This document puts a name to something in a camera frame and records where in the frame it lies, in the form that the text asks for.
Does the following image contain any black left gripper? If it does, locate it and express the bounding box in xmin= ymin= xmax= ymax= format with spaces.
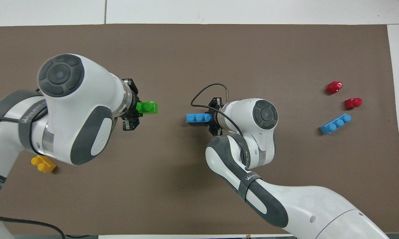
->
xmin=121 ymin=79 xmax=143 ymax=132

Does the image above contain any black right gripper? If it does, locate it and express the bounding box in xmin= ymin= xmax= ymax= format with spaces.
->
xmin=208 ymin=97 xmax=224 ymax=136

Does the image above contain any green two-stud brick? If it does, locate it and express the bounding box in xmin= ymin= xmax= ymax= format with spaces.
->
xmin=136 ymin=101 xmax=159 ymax=114

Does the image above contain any blue three-stud brick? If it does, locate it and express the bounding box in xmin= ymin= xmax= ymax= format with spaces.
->
xmin=186 ymin=114 xmax=213 ymax=123
xmin=320 ymin=114 xmax=352 ymax=135

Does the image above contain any brown table mat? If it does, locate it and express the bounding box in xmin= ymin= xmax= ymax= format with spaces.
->
xmin=0 ymin=24 xmax=399 ymax=236

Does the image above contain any yellow two-stud brick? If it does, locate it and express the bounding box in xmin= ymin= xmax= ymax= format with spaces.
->
xmin=31 ymin=155 xmax=57 ymax=173

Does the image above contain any red one-stud brick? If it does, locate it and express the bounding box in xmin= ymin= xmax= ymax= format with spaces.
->
xmin=326 ymin=81 xmax=343 ymax=95
xmin=345 ymin=98 xmax=363 ymax=110

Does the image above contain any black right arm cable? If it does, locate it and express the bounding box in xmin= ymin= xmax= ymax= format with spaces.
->
xmin=190 ymin=83 xmax=245 ymax=137

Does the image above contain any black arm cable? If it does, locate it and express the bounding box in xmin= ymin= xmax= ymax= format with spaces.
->
xmin=0 ymin=106 xmax=66 ymax=239
xmin=190 ymin=83 xmax=245 ymax=137

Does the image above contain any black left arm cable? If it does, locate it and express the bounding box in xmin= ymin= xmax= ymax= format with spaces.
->
xmin=0 ymin=106 xmax=66 ymax=239

